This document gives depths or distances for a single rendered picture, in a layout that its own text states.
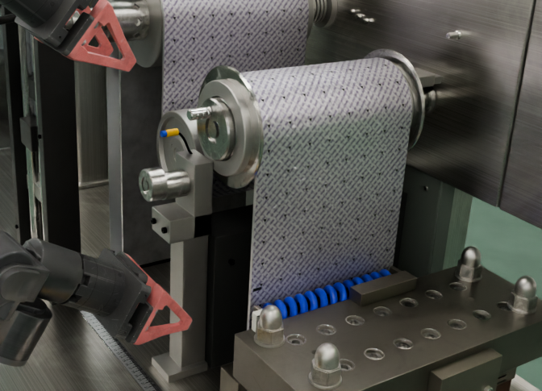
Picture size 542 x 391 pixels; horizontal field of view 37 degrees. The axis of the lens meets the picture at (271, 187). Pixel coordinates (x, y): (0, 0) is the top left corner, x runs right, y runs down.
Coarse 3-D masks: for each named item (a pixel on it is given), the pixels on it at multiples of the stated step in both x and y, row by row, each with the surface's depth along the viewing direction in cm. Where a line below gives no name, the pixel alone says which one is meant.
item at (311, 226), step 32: (352, 160) 103; (384, 160) 106; (256, 192) 96; (288, 192) 99; (320, 192) 102; (352, 192) 105; (384, 192) 108; (256, 224) 98; (288, 224) 100; (320, 224) 103; (352, 224) 107; (384, 224) 110; (256, 256) 99; (288, 256) 102; (320, 256) 106; (352, 256) 109; (384, 256) 112; (288, 288) 104
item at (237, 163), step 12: (216, 84) 96; (228, 84) 95; (408, 84) 106; (204, 96) 99; (216, 96) 98; (228, 96) 94; (240, 96) 94; (240, 108) 93; (240, 120) 93; (240, 132) 93; (240, 144) 94; (240, 156) 94; (216, 168) 100; (228, 168) 97; (240, 168) 96
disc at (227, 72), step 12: (216, 72) 98; (228, 72) 95; (204, 84) 101; (240, 84) 94; (252, 96) 92; (252, 108) 92; (252, 120) 93; (252, 132) 93; (252, 144) 94; (252, 156) 94; (252, 168) 95; (228, 180) 100; (240, 180) 97
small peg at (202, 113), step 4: (196, 108) 95; (200, 108) 96; (204, 108) 96; (208, 108) 96; (188, 112) 95; (192, 112) 95; (196, 112) 95; (200, 112) 95; (204, 112) 96; (208, 112) 96; (188, 116) 95; (192, 116) 95; (196, 116) 95; (200, 116) 95; (204, 116) 96; (208, 116) 96; (192, 120) 95
